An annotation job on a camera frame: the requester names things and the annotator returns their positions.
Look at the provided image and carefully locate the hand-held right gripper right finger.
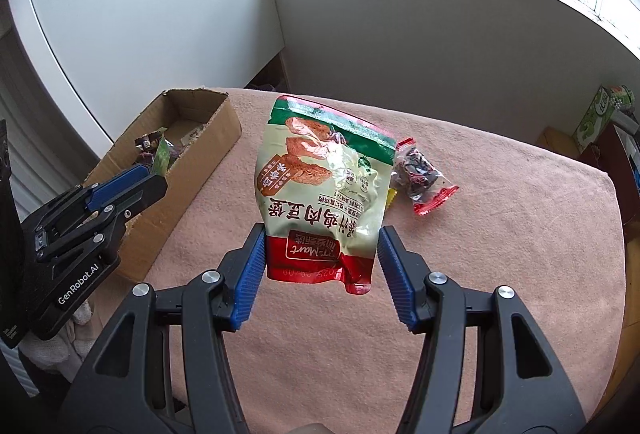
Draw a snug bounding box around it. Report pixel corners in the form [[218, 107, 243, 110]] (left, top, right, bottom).
[[377, 225, 592, 434]]

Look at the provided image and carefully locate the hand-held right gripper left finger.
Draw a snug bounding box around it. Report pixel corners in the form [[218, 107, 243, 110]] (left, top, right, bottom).
[[55, 222, 269, 434]]

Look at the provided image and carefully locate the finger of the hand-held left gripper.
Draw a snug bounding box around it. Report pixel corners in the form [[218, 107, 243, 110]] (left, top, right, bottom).
[[80, 164, 155, 211], [95, 173, 169, 237]]

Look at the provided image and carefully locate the brown cardboard box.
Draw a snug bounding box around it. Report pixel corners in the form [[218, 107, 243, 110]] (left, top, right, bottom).
[[82, 87, 244, 286]]

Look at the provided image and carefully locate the large green red snack pouch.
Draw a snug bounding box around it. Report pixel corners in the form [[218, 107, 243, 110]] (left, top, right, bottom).
[[254, 94, 399, 296]]

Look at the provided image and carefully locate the person's left hand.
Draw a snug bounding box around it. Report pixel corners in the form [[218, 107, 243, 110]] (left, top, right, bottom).
[[19, 298, 95, 367]]

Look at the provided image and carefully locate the small dark red candy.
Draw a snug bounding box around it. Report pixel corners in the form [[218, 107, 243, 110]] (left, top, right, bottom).
[[133, 133, 157, 165]]

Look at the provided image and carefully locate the green snack packet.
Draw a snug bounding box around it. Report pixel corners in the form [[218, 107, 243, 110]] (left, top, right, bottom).
[[152, 136, 174, 176]]

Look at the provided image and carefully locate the clear red-edged dark snack packet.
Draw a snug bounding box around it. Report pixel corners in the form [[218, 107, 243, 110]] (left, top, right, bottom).
[[391, 139, 460, 218]]

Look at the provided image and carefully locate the white cabinet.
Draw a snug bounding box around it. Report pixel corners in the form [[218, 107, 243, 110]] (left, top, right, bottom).
[[4, 0, 287, 161]]

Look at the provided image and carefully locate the dark wooden cabinet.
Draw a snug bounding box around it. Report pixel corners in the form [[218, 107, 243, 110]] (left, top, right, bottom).
[[580, 123, 640, 227]]

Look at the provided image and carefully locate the green printed carton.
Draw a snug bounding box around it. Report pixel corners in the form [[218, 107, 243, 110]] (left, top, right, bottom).
[[572, 85, 637, 155]]

